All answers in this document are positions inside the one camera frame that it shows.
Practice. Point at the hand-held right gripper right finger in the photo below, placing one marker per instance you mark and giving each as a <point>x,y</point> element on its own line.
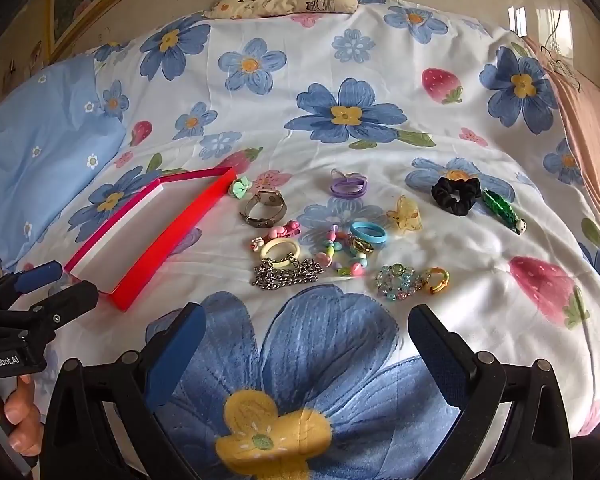
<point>442,360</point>

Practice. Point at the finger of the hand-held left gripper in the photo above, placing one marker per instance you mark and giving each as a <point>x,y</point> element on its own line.
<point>40,274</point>
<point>67,299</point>

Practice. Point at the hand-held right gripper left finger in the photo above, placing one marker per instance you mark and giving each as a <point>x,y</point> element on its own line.
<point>175,360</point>

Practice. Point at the red shallow box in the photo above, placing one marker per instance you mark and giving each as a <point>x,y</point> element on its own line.
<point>170,240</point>

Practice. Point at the yellow butterfly claw clip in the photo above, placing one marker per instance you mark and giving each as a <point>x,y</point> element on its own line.
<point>405,215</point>

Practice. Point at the pink cartoon hair clip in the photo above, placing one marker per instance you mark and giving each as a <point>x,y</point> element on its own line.
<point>280,232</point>

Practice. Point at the gold mesh-band wristwatch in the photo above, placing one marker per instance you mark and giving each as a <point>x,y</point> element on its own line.
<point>266,195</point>

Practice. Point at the person's left hand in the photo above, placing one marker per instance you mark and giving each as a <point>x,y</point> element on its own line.
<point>17,412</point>

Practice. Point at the light blue pillow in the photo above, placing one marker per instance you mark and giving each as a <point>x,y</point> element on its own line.
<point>40,150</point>

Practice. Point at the cream plastic bangle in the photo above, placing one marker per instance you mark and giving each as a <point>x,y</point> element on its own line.
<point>269,252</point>

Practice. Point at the green leaf hair clip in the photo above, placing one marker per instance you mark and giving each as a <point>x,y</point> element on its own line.
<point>497,207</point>

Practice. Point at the black scrunchie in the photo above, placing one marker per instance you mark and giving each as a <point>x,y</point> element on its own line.
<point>455,192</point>

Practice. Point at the pink printed cloth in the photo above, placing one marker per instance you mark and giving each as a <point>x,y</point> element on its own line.
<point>595,130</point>

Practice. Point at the floral print bedsheet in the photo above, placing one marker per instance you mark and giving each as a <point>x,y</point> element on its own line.
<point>380,60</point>

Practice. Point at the framed wall picture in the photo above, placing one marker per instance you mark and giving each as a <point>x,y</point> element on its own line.
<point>75,5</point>

